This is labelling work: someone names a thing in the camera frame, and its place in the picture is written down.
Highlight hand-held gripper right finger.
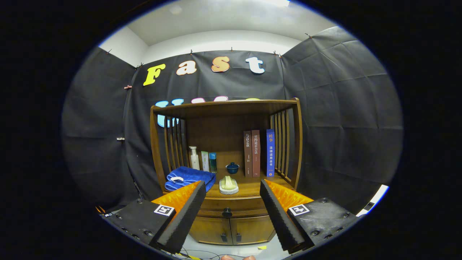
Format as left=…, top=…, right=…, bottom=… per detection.
left=259, top=179, right=361, bottom=254

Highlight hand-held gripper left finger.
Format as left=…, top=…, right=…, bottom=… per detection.
left=101, top=181, right=207, bottom=254

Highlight wooden cabinet door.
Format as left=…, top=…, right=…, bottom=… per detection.
left=189, top=217, right=231, bottom=245
left=230, top=216, right=276, bottom=245

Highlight wooden countertop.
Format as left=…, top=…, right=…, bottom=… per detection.
left=164, top=170, right=295, bottom=199

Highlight brown wooden cabinet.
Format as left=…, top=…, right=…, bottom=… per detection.
left=150, top=97, right=303, bottom=246

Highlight folded blue towel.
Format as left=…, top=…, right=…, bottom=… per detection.
left=165, top=166, right=217, bottom=192

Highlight white pump bottle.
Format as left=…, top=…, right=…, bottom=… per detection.
left=189, top=146, right=200, bottom=170

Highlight blue book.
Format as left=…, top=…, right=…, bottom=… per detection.
left=266, top=129, right=275, bottom=177

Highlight reddish brown book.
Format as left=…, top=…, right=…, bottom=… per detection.
left=251, top=130, right=261, bottom=177

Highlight dark brown book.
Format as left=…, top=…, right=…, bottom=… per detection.
left=243, top=130, right=253, bottom=178

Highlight black backdrop cloth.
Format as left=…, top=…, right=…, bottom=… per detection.
left=61, top=26, right=404, bottom=213

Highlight black floor cable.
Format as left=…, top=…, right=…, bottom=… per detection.
left=179, top=246, right=249, bottom=260

